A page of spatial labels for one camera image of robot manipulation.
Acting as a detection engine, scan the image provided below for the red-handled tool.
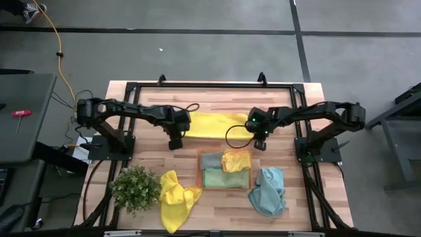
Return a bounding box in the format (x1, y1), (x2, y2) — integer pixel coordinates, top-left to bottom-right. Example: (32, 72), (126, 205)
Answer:
(11, 109), (33, 136)

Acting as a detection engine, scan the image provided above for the person's shoe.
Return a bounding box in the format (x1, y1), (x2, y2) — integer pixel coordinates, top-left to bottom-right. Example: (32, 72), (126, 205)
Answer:
(21, 2), (48, 24)

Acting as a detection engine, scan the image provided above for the orange translucent plastic bin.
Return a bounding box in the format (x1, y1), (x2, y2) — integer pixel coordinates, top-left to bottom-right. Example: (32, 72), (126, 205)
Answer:
(195, 147), (254, 191)

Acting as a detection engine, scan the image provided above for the black power cable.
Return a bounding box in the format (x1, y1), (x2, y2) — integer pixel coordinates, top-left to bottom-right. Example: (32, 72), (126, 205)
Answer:
(51, 89), (95, 147)

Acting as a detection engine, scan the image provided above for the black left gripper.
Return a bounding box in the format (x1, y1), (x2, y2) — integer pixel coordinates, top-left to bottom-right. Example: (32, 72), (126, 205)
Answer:
(168, 109), (192, 151)

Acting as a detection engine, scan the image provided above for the person's leg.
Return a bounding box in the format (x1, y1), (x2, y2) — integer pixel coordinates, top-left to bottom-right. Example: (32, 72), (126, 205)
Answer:
(0, 0), (30, 16)

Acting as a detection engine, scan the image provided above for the grey metal table frame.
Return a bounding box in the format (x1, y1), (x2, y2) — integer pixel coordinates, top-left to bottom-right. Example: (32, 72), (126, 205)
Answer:
(364, 82), (421, 192)

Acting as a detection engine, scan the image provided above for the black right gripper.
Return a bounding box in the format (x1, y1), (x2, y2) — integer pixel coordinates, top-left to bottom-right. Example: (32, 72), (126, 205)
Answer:
(246, 106), (281, 151)

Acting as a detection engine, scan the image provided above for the black table rail frame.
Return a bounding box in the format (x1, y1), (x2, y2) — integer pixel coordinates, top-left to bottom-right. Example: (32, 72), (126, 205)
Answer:
(74, 74), (355, 232)

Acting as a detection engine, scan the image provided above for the blue microfiber towel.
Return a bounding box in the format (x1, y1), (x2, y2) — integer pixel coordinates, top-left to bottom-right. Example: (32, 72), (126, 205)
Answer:
(247, 167), (287, 218)

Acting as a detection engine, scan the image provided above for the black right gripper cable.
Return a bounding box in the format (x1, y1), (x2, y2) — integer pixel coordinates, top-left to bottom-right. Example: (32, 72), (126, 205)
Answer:
(225, 124), (256, 149)

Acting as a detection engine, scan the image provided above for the grey microfiber towel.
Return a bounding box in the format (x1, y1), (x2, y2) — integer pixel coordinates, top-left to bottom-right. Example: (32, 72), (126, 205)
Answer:
(199, 151), (225, 171)

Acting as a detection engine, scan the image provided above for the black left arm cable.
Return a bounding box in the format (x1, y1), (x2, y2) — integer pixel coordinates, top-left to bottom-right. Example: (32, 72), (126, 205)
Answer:
(170, 103), (201, 115)

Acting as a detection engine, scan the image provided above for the orange floor cable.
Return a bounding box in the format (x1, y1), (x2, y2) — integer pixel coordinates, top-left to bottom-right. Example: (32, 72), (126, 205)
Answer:
(32, 0), (80, 115)

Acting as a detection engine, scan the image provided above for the yellow microfiber towel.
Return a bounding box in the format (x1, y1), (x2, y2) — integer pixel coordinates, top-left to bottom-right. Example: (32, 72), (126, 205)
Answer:
(220, 148), (253, 174)
(184, 111), (255, 140)
(159, 169), (203, 235)

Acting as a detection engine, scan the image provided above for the green microfiber towel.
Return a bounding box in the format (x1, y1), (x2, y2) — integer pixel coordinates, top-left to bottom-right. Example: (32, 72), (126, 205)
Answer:
(203, 167), (251, 190)

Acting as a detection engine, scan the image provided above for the small green potted plant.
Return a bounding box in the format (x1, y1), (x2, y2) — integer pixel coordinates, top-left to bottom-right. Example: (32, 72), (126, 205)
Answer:
(108, 164), (162, 217)

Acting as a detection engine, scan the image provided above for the white paper sheet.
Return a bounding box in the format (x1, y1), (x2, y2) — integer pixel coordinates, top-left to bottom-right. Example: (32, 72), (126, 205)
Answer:
(71, 136), (95, 165)

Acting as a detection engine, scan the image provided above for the dark grey side table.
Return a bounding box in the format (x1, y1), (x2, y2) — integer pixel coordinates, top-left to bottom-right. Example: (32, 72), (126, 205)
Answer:
(0, 68), (58, 166)

